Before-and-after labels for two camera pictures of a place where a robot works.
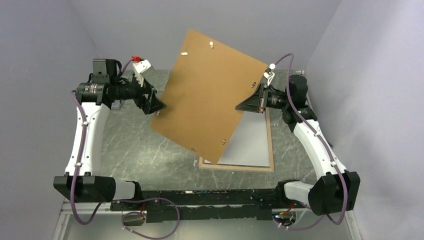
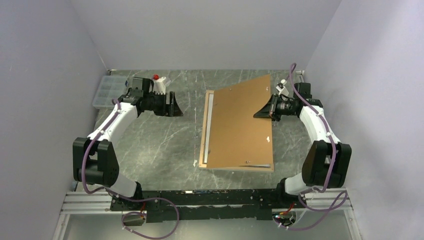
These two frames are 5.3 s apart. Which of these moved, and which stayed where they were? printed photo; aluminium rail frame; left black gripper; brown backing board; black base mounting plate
Moved: left black gripper; printed photo; brown backing board
Stayed: aluminium rail frame; black base mounting plate
